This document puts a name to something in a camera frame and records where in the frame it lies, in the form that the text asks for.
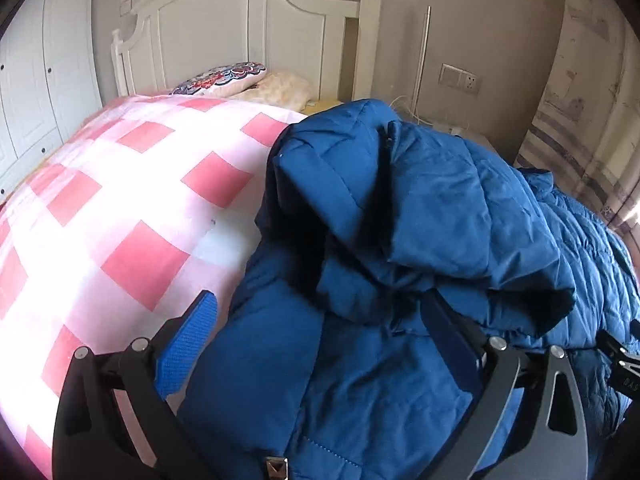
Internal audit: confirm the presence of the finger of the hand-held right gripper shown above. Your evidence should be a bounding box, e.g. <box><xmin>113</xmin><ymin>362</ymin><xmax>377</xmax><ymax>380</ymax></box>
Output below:
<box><xmin>595</xmin><ymin>329</ymin><xmax>640</xmax><ymax>402</ymax></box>

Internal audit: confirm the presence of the wall socket panel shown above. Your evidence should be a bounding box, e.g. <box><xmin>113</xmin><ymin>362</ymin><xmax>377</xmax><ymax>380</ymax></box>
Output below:
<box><xmin>439</xmin><ymin>64</ymin><xmax>481</xmax><ymax>95</ymax></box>

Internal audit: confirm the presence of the white wardrobe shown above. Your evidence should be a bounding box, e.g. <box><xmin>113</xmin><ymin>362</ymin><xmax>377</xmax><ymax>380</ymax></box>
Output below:
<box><xmin>0</xmin><ymin>0</ymin><xmax>103</xmax><ymax>201</ymax></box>

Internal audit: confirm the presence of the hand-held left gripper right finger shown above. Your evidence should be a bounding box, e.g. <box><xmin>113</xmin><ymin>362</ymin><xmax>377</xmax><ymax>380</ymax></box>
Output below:
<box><xmin>420</xmin><ymin>292</ymin><xmax>589</xmax><ymax>480</ymax></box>

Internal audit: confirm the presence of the white bed headboard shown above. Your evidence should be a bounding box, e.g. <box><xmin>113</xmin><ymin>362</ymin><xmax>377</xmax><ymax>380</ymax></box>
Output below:
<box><xmin>111</xmin><ymin>0</ymin><xmax>383</xmax><ymax>107</ymax></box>

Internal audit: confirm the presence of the cream fluffy pillow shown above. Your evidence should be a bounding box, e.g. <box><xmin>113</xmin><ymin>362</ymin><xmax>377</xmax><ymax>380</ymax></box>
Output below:
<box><xmin>232</xmin><ymin>71</ymin><xmax>318</xmax><ymax>111</ymax></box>

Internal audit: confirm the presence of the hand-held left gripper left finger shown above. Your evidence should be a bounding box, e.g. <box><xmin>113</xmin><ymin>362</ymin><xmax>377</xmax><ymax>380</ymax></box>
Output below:
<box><xmin>52</xmin><ymin>289</ymin><xmax>221</xmax><ymax>480</ymax></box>

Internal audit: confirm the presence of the pink checked blanket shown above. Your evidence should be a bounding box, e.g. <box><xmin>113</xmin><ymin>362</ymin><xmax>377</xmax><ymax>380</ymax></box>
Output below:
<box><xmin>0</xmin><ymin>94</ymin><xmax>308</xmax><ymax>480</ymax></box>

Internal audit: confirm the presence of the striped curtain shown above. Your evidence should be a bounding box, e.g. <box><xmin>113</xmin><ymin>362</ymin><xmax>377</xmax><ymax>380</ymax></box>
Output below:
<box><xmin>515</xmin><ymin>0</ymin><xmax>640</xmax><ymax>233</ymax></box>

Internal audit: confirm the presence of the patterned pillow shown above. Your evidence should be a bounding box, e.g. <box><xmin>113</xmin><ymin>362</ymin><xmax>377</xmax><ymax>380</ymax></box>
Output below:
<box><xmin>170</xmin><ymin>62</ymin><xmax>268</xmax><ymax>97</ymax></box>

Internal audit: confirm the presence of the metal pole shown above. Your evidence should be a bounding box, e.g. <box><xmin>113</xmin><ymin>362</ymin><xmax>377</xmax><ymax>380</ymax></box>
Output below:
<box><xmin>410</xmin><ymin>6</ymin><xmax>432</xmax><ymax>117</ymax></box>

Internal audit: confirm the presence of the blue padded jacket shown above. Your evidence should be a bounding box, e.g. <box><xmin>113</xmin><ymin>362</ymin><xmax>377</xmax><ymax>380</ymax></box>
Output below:
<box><xmin>177</xmin><ymin>99</ymin><xmax>640</xmax><ymax>480</ymax></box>

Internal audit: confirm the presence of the white cable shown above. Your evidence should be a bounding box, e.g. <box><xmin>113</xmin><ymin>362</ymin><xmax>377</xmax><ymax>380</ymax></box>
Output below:
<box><xmin>390</xmin><ymin>94</ymin><xmax>481</xmax><ymax>132</ymax></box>

